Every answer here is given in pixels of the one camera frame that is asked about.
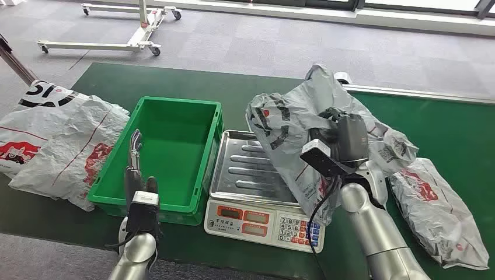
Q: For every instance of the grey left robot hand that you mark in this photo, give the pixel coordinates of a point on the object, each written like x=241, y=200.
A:
x=134, y=174

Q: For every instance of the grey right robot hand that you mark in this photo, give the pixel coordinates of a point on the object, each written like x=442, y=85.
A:
x=352, y=135

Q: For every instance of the large grey courier bag package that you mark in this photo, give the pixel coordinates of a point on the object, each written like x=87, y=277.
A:
x=286, y=116

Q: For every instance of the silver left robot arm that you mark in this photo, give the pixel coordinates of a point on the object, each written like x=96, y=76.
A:
x=135, y=251

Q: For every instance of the white conveyor end roller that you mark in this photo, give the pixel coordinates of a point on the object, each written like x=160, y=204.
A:
x=342, y=77

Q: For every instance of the green conveyor belt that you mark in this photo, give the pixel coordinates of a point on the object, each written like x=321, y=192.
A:
x=452, y=135

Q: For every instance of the small grey red-print courier package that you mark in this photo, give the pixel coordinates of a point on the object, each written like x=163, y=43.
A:
x=437, y=212

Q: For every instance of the green plastic crate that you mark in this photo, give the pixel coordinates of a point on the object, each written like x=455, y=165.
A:
x=170, y=154

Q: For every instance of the crumpled white red-print courier bag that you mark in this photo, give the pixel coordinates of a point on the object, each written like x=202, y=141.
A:
x=73, y=154

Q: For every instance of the dark green table cover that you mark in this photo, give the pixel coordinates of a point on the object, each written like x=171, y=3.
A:
x=193, y=85

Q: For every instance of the white courier bag black logo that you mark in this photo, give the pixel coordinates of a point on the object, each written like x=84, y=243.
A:
x=35, y=116

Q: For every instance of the white window sill ledge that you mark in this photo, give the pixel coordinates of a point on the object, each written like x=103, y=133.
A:
x=348, y=17

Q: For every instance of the electronic scale with steel tray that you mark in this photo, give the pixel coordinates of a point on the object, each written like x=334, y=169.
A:
x=247, y=216

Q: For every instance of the dark tripod leg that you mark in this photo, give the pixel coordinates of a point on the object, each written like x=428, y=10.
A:
x=15, y=63

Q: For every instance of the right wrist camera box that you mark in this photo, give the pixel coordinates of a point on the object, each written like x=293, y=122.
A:
x=323, y=158

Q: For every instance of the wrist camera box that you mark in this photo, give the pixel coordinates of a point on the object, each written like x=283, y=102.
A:
x=323, y=158
x=143, y=212

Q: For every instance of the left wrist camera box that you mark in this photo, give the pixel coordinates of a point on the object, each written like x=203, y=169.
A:
x=143, y=212

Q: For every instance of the silver conveyor side rail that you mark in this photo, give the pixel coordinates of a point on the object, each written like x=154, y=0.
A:
x=425, y=94

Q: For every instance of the dark window frame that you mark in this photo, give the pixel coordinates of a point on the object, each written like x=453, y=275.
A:
x=332, y=4

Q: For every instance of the white wheeled metal frame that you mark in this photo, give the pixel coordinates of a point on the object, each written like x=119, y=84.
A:
x=143, y=34

